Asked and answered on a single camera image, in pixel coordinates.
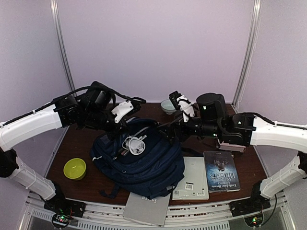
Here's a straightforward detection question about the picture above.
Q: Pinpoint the grey hardcover book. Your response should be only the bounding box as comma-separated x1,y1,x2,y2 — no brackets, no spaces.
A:
123,193,170,227

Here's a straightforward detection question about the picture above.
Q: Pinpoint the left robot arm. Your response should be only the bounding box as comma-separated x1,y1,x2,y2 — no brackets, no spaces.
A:
0,81,146,213

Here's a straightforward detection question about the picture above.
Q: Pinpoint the white charger with cable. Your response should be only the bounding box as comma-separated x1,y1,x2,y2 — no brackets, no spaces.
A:
122,135,147,156

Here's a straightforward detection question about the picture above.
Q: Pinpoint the light grey barcode notebook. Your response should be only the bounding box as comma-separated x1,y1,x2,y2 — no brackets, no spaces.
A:
172,157,209,201

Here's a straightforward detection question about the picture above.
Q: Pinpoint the pink paperback book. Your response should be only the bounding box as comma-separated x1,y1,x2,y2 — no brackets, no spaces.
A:
216,142,246,152

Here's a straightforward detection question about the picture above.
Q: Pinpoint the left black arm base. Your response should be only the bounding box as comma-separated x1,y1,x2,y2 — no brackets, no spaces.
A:
42,184,86,218

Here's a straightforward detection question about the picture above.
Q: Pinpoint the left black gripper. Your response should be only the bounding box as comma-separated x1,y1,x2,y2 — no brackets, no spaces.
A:
83,106,131,141

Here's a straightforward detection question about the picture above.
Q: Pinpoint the lime green bowl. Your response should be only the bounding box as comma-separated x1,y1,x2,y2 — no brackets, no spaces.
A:
63,158,87,181

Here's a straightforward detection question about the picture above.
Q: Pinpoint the right aluminium frame post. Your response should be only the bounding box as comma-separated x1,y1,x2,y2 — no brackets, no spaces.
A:
232,0,262,111

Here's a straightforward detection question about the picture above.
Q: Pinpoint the aluminium frame post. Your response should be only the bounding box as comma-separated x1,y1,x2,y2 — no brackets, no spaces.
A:
50,0,75,91
232,0,262,111

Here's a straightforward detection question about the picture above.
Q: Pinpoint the dark Wuthering Heights book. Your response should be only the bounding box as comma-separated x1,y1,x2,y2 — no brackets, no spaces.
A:
203,151,241,193

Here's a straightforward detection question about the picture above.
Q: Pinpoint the navy blue student backpack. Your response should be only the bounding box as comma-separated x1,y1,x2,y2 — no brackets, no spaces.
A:
90,117,185,199

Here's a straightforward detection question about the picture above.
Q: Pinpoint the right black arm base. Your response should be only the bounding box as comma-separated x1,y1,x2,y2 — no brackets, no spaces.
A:
229,181,271,217

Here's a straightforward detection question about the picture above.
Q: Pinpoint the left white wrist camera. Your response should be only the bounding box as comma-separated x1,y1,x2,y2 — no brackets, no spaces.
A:
111,100,141,124

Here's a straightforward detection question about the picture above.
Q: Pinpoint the pale celadon ceramic bowl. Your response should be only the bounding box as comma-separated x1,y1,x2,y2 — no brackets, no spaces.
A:
161,99,176,115

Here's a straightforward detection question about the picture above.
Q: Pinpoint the aluminium front rail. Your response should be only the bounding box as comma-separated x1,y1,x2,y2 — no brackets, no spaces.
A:
19,193,295,230

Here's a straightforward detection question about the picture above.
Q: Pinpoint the left aluminium frame post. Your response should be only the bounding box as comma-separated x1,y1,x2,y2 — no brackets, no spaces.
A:
50,0,75,91

